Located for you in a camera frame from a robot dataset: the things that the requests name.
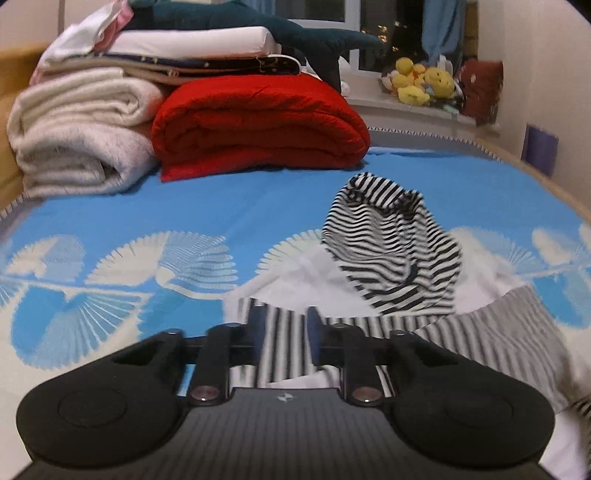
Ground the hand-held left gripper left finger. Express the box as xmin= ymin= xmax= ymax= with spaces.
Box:
xmin=113 ymin=302 xmax=271 ymax=408

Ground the white and pink cloth pile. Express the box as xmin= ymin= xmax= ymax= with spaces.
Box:
xmin=30 ymin=0 xmax=134 ymax=75

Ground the blue printed blanket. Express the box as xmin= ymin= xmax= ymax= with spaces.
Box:
xmin=0 ymin=127 xmax=591 ymax=480

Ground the red-brown cushion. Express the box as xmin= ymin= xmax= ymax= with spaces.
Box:
xmin=459 ymin=59 xmax=504 ymax=127

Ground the wooden bed frame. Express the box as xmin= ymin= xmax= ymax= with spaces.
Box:
xmin=0 ymin=44 xmax=51 ymax=204

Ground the red folded blanket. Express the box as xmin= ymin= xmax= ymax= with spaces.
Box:
xmin=151 ymin=74 xmax=371 ymax=182

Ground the dark teal plush shark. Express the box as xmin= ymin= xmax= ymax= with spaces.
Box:
xmin=127 ymin=0 xmax=389 ymax=95

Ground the cream folded blanket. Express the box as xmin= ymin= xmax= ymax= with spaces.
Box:
xmin=7 ymin=68 xmax=169 ymax=200

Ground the navy patterned folded cloth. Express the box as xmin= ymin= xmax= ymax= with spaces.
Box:
xmin=92 ymin=53 xmax=303 ymax=88

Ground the white folded pillow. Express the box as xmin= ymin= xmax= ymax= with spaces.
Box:
xmin=99 ymin=25 xmax=282 ymax=60

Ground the white window frame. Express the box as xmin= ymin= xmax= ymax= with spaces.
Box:
xmin=272 ymin=0 xmax=502 ymax=136

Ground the white hooded top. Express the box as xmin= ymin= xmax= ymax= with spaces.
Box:
xmin=224 ymin=172 xmax=585 ymax=416

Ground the blue curtain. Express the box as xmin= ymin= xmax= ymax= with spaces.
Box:
xmin=422 ymin=0 xmax=467 ymax=58

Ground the purple box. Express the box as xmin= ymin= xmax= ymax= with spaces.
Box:
xmin=522 ymin=122 xmax=559 ymax=176

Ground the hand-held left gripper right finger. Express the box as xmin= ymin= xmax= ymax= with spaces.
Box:
xmin=305 ymin=305 xmax=462 ymax=408

